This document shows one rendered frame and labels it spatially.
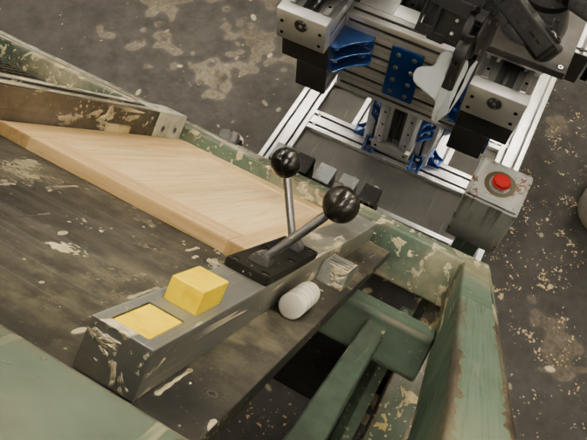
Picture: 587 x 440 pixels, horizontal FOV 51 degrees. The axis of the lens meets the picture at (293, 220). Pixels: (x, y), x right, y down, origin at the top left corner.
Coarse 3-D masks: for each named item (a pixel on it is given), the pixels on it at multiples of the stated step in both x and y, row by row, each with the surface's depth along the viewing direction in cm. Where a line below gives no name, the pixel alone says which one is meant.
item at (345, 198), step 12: (336, 192) 61; (348, 192) 61; (324, 204) 61; (336, 204) 60; (348, 204) 60; (324, 216) 62; (336, 216) 60; (348, 216) 61; (300, 228) 63; (312, 228) 63; (288, 240) 63; (264, 252) 64; (276, 252) 64; (264, 264) 63
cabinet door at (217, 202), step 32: (0, 128) 87; (32, 128) 91; (64, 128) 100; (64, 160) 85; (96, 160) 89; (128, 160) 100; (160, 160) 110; (192, 160) 124; (128, 192) 82; (160, 192) 87; (192, 192) 97; (224, 192) 107; (256, 192) 120; (192, 224) 80; (224, 224) 87; (256, 224) 95
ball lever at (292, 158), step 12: (276, 156) 74; (288, 156) 74; (276, 168) 74; (288, 168) 74; (288, 180) 75; (288, 192) 75; (288, 204) 75; (288, 216) 76; (288, 228) 76; (300, 240) 77
